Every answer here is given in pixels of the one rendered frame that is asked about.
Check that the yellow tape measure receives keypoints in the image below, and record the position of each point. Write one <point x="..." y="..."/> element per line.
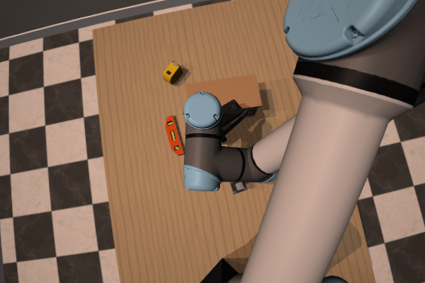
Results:
<point x="172" y="73"/>

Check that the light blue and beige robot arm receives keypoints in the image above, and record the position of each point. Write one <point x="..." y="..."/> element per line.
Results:
<point x="363" y="64"/>

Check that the brown wooden cabinet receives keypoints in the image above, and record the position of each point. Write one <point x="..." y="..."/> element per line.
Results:
<point x="243" y="89"/>

